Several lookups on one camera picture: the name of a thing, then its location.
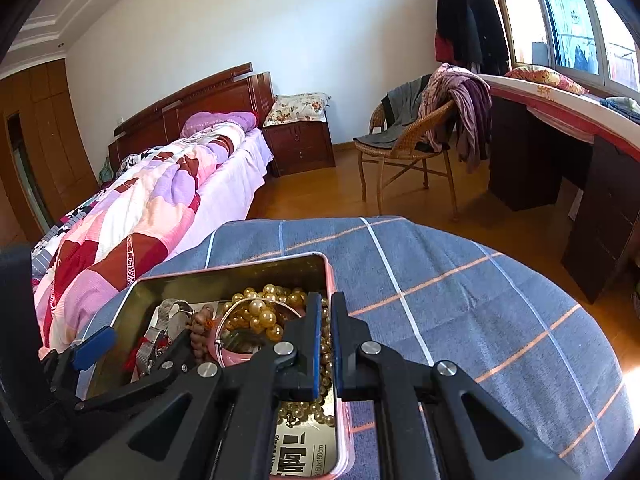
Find wicker chair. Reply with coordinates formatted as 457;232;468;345
355;77;458;221

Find pink metal tin box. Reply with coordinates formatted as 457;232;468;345
82;251;357;478

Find wooden nightstand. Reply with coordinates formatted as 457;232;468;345
262;119;337;177

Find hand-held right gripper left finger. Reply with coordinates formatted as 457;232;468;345
62;291;323;480

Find window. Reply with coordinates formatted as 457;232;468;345
492;0;640;92

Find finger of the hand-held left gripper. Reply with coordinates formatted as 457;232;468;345
40;326;117;377
75;334;196;413

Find folded blue clothes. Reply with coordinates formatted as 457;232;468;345
599;96;640;123

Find printed paper sheet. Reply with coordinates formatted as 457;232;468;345
270;425;338;476

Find grey garment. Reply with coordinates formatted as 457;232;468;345
354;78;432;150

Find wooden bead bracelet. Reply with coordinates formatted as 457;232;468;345
189;307;217;366

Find floral cushion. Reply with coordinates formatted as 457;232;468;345
263;92;331;127

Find blue plaid cloth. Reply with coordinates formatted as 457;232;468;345
75;216;636;480

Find pink purple garment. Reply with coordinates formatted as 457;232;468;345
417;63;493;175

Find pearl necklace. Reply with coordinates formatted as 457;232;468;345
215;284;337;428

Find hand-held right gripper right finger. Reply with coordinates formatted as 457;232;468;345
331;291;581;480

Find silver wristwatch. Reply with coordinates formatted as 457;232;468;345
134;299;195;378

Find wooden wardrobe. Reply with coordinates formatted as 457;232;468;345
0;58;98;246

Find lilac bed sheet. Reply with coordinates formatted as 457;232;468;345
172;127;273;261

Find pink pillow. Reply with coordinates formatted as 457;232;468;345
180;111;257;139

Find hanging red garment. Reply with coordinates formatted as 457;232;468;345
435;30;454;63

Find grey striped blanket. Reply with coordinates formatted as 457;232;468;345
31;195;101;286

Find pink patchwork quilt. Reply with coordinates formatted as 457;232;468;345
31;124;248;351

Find hanging black coats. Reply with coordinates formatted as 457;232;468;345
436;0;511;75

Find pink bangle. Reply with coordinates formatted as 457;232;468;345
207;322;261;367

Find floral red pillow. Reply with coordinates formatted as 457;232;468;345
504;65;590;96

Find red cord bracelet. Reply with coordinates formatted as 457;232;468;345
124;337;152;372

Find dark wooden desk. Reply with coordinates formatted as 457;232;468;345
480;74;640;305

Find wooden bed headboard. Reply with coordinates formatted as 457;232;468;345
108;62;275;177

